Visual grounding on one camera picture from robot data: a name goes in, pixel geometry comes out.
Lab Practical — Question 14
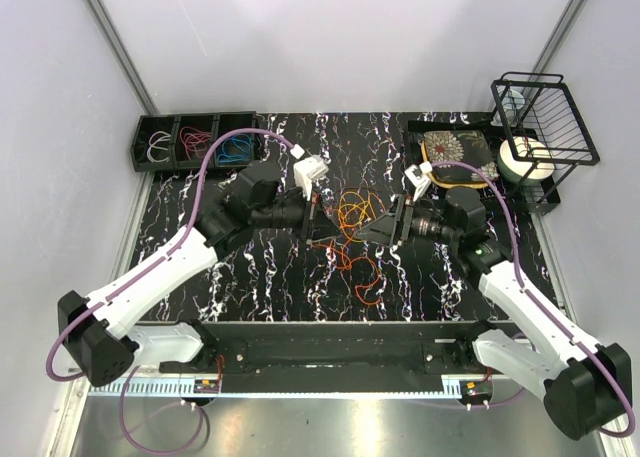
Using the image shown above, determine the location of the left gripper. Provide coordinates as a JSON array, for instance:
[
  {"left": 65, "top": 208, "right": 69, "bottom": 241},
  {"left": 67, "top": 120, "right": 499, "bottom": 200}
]
[{"left": 252, "top": 184, "right": 343, "bottom": 245}]

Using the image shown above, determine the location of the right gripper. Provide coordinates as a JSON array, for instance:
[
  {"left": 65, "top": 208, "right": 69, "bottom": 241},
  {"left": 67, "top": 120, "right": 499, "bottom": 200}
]
[{"left": 354, "top": 195, "right": 460, "bottom": 249}]

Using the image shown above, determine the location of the orange cable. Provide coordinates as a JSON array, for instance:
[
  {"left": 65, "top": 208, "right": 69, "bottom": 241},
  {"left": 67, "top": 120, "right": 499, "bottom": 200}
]
[{"left": 312, "top": 189, "right": 389, "bottom": 306}]

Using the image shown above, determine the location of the yellow cable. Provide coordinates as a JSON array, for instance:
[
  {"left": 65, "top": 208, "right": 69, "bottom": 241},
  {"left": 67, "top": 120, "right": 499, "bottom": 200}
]
[{"left": 337, "top": 186, "right": 389, "bottom": 228}]

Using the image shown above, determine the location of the blue cable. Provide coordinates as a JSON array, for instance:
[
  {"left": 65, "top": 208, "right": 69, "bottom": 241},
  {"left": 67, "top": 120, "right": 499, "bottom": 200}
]
[{"left": 216, "top": 133, "right": 254, "bottom": 164}]

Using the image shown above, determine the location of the white cable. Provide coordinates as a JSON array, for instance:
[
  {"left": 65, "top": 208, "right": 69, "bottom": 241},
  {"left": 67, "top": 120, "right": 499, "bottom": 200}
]
[{"left": 147, "top": 130, "right": 174, "bottom": 162}]

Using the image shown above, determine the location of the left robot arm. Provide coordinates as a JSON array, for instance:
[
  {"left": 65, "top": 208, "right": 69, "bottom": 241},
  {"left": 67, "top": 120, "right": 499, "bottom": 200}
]
[{"left": 58, "top": 156, "right": 338, "bottom": 387}]

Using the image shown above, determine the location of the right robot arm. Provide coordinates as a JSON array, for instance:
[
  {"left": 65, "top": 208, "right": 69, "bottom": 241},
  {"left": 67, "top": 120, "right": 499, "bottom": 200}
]
[{"left": 355, "top": 162, "right": 636, "bottom": 440}]

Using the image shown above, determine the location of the floral square plate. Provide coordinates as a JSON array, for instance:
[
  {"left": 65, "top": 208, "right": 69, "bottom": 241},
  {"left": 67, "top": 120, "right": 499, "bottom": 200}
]
[{"left": 420, "top": 130, "right": 499, "bottom": 189}]

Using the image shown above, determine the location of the white green bowl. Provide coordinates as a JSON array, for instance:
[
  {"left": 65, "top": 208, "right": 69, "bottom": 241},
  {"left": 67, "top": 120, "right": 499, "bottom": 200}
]
[{"left": 497, "top": 136, "right": 555, "bottom": 185}]

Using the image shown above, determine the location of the black tray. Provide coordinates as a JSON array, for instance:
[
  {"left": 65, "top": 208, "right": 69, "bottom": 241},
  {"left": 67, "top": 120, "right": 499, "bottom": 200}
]
[{"left": 406, "top": 119, "right": 561, "bottom": 213}]

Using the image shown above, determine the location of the black three-compartment bin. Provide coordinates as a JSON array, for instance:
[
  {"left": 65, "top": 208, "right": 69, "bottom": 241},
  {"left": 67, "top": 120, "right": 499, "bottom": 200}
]
[{"left": 130, "top": 112, "right": 264, "bottom": 172}]

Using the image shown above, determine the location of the glass cup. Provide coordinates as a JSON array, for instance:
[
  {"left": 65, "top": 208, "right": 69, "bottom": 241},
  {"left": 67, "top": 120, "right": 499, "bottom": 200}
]
[{"left": 491, "top": 89, "right": 526, "bottom": 127}]

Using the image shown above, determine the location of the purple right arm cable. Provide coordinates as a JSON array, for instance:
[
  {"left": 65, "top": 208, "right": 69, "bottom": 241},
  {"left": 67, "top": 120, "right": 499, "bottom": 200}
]
[{"left": 429, "top": 160, "right": 637, "bottom": 438}]

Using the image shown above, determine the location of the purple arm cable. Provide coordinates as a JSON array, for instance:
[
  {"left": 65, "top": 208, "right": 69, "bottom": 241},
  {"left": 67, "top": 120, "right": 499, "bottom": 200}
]
[
  {"left": 45, "top": 127, "right": 301, "bottom": 451},
  {"left": 429, "top": 160, "right": 637, "bottom": 438}
]

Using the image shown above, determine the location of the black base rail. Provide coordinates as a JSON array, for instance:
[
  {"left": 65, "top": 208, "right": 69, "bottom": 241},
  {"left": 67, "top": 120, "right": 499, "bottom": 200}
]
[{"left": 160, "top": 321, "right": 516, "bottom": 374}]

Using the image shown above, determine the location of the pink cable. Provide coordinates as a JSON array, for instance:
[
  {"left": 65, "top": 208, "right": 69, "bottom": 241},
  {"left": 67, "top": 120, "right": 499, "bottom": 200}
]
[{"left": 178, "top": 125, "right": 214, "bottom": 161}]

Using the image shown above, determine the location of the black wire dish rack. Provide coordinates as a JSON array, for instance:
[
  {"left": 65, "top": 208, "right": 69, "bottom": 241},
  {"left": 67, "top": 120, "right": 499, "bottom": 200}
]
[{"left": 491, "top": 72, "right": 600, "bottom": 206}]

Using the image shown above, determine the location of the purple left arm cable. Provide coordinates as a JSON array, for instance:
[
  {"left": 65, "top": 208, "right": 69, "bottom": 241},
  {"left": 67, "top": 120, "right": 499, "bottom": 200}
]
[{"left": 45, "top": 127, "right": 301, "bottom": 451}]

